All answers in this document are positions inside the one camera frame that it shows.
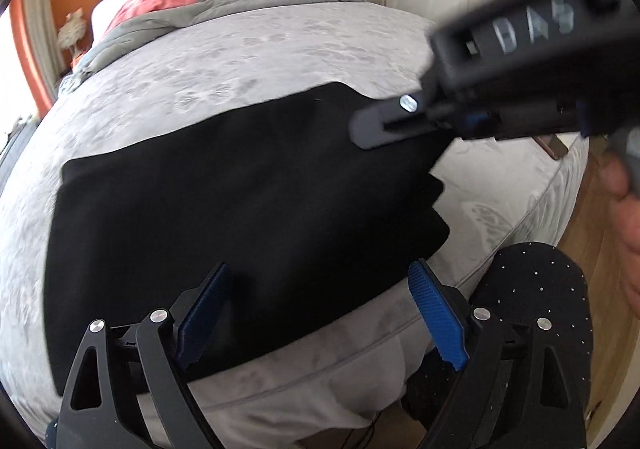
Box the orange curtain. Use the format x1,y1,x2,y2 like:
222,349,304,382
9,0,53,120

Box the bed with butterfly sheet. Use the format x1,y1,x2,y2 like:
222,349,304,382
1,2,589,448

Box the right hand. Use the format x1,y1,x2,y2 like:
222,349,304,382
600,153,640,317

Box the black dotted slipper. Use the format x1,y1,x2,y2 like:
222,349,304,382
399,241,596,449

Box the black pants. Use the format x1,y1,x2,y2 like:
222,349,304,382
43,83,451,388

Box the white decorative lamp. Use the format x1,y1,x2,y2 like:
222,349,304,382
56,8,87,62

